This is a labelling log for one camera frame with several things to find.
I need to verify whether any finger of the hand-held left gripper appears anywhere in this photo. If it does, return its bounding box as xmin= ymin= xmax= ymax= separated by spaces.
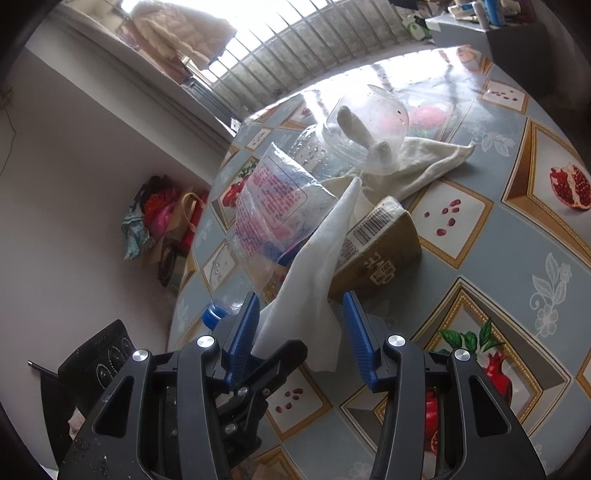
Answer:
xmin=216 ymin=340 xmax=308 ymax=468

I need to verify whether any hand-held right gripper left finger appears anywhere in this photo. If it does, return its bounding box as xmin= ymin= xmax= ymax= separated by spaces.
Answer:
xmin=58 ymin=292 xmax=260 ymax=480

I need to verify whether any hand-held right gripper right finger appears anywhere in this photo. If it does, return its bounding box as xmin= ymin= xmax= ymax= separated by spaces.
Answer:
xmin=342 ymin=291 xmax=548 ymax=480

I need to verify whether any white tissue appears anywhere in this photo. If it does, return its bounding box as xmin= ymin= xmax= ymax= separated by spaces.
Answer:
xmin=252 ymin=178 xmax=363 ymax=372

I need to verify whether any clear bottle with blue cap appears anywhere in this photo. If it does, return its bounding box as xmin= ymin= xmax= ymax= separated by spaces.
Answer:
xmin=202 ymin=240 xmax=287 ymax=330

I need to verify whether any dark round pot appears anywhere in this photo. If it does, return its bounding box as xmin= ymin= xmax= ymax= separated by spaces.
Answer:
xmin=159 ymin=244 xmax=185 ymax=287

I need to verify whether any clear red print plastic bag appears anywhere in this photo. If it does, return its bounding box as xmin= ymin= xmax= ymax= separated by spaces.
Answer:
xmin=231 ymin=142 xmax=342 ymax=296

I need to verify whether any black panel with dials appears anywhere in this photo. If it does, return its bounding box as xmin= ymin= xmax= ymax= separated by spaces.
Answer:
xmin=58 ymin=319 xmax=137 ymax=416

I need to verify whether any teal patterned cloth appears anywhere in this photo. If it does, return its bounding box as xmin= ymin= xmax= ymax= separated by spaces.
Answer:
xmin=122 ymin=210 xmax=155 ymax=259

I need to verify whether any fruit print tablecloth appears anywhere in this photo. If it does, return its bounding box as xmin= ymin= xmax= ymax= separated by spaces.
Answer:
xmin=166 ymin=44 xmax=591 ymax=480

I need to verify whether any white cloth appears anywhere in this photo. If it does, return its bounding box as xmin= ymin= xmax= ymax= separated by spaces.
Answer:
xmin=323 ymin=105 xmax=476 ymax=204

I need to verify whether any clear perforated plastic container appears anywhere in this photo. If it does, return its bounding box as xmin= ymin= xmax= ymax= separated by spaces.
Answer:
xmin=288 ymin=124 xmax=356 ymax=183

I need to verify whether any clear plastic cup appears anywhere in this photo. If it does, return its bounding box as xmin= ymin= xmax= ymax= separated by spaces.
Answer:
xmin=323 ymin=84 xmax=411 ymax=175

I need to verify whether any metal balcony railing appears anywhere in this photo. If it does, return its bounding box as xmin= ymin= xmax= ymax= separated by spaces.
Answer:
xmin=185 ymin=0 xmax=416 ymax=121

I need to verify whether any beige puffer jacket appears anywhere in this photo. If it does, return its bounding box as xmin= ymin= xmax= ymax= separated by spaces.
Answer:
xmin=131 ymin=0 xmax=236 ymax=63

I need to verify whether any green and white bag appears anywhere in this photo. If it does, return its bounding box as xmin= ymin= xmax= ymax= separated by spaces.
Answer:
xmin=406 ymin=14 xmax=430 ymax=40

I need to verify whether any grey cabinet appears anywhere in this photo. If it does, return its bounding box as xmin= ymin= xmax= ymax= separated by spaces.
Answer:
xmin=425 ymin=14 xmax=555 ymax=97

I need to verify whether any red bag with tan handles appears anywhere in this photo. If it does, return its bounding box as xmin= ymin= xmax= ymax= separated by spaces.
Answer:
xmin=178 ymin=191 xmax=208 ymax=252

